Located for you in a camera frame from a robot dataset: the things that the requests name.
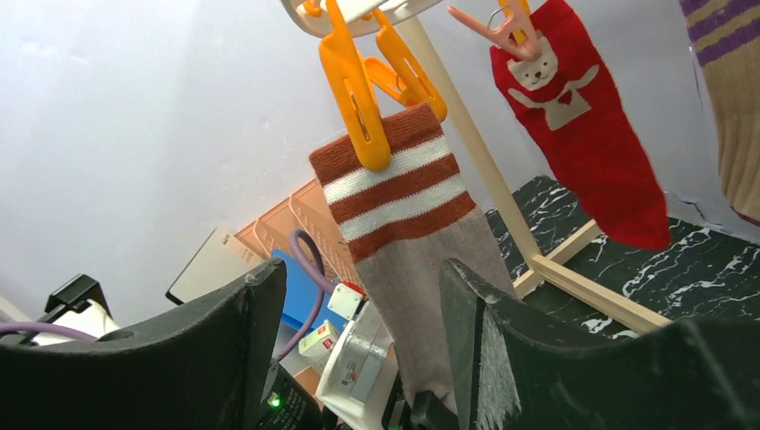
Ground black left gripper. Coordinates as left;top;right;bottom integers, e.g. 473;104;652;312
381;385;459;430

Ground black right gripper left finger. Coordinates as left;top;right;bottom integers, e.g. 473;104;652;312
1;258;287;429

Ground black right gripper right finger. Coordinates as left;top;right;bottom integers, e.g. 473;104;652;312
439;259;759;429

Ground grey sock brown stripes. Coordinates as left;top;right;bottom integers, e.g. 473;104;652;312
309;104;514;408

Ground red bear sock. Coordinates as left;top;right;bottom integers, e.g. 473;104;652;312
490;1;671;250

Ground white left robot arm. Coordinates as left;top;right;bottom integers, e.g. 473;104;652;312
255;360;459;429

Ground white round clip hanger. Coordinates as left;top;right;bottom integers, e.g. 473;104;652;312
281;0;441;38

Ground black white folder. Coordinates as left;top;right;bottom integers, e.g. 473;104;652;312
166;227;264;305

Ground peach mesh file rack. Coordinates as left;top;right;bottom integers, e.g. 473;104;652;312
234;177;363;289

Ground pink clothes peg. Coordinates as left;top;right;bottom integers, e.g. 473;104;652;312
447;0;541;60

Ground orange clothes peg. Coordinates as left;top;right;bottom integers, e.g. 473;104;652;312
303;0;392;172

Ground beige purple striped sock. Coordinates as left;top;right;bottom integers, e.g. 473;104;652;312
679;0;759;225

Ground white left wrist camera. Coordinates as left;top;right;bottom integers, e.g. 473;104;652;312
315;282;398;430

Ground wooden hanging rack frame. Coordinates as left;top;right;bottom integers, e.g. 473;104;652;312
396;17;671;333

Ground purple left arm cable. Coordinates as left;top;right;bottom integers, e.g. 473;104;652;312
0;228;337;363

